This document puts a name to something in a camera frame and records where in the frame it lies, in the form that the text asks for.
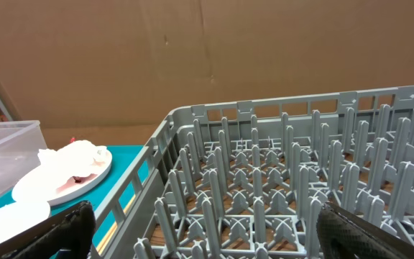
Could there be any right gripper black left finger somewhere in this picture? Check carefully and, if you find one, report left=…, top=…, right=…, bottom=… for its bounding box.
left=2, top=200, right=96, bottom=259

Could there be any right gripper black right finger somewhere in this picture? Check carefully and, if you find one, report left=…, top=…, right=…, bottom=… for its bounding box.
left=316, top=202, right=414, bottom=259

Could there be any large white plate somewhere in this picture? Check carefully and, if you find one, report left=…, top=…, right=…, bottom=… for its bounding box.
left=11, top=150, right=113, bottom=206

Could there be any white tissue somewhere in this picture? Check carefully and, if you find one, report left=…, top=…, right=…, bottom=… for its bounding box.
left=37, top=140, right=107, bottom=181

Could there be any pink bowl with rice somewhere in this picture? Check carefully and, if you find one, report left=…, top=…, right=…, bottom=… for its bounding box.
left=0, top=201, right=51, bottom=244

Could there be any grey dishwasher rack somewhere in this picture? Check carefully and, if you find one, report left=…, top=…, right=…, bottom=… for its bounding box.
left=90, top=86, right=414, bottom=258

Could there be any clear plastic waste bin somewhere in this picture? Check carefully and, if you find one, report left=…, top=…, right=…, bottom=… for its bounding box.
left=0, top=120, right=47, bottom=196

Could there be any teal serving tray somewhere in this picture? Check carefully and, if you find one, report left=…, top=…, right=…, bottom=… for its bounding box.
left=0, top=145, right=148, bottom=254

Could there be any cardboard back wall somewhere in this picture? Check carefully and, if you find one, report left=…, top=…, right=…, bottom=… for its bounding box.
left=0, top=1, right=414, bottom=149

